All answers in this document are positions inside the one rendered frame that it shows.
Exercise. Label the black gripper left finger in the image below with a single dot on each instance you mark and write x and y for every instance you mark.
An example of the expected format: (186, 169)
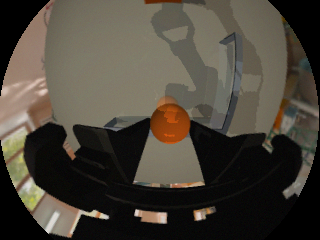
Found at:
(125, 146)

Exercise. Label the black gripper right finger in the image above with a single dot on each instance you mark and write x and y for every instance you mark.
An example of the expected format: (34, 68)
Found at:
(217, 152)

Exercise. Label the clear low corner wall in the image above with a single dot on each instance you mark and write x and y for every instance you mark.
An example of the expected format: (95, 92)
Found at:
(223, 94)

